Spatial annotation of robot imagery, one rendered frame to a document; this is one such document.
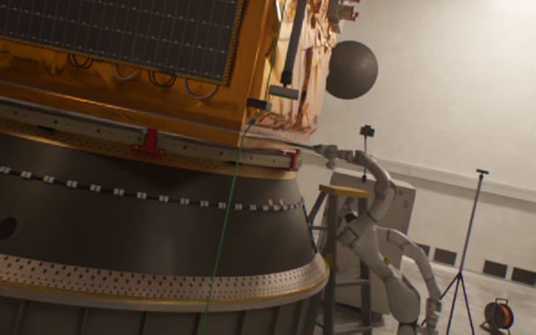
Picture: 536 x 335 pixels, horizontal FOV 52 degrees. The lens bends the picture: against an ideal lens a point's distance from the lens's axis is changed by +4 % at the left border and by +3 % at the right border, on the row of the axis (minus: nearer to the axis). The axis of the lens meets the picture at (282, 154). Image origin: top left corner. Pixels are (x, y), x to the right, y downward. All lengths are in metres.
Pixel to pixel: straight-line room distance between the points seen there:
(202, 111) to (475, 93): 8.64
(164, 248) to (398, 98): 8.29
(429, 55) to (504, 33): 1.28
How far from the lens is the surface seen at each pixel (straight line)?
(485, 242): 10.33
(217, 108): 1.80
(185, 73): 1.81
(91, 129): 2.12
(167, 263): 2.04
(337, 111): 9.99
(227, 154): 2.19
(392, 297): 2.93
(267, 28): 1.84
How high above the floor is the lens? 1.83
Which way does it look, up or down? 2 degrees down
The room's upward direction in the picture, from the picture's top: 12 degrees clockwise
